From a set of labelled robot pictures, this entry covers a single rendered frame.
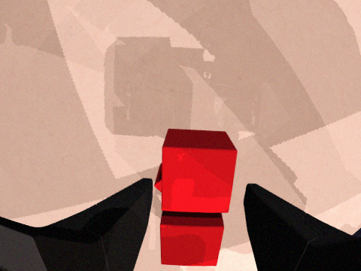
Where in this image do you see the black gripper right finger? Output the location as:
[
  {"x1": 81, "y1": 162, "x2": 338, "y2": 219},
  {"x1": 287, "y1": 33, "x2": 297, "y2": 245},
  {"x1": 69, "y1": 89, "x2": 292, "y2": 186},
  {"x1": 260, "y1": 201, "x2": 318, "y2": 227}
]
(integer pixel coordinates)
[{"x1": 244, "y1": 184, "x2": 361, "y2": 271}]

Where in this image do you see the red cube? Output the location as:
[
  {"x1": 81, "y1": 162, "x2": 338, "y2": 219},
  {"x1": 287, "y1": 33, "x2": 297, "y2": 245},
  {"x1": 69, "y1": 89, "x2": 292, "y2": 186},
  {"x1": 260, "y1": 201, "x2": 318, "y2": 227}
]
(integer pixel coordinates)
[
  {"x1": 154, "y1": 163, "x2": 162, "y2": 192},
  {"x1": 160, "y1": 211, "x2": 225, "y2": 266},
  {"x1": 162, "y1": 129, "x2": 237, "y2": 213}
]

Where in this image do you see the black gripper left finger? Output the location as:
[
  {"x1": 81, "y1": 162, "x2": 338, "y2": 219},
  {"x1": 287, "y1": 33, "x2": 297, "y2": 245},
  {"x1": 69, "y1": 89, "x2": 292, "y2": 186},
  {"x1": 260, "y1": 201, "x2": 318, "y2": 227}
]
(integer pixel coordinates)
[{"x1": 0, "y1": 178, "x2": 153, "y2": 271}]

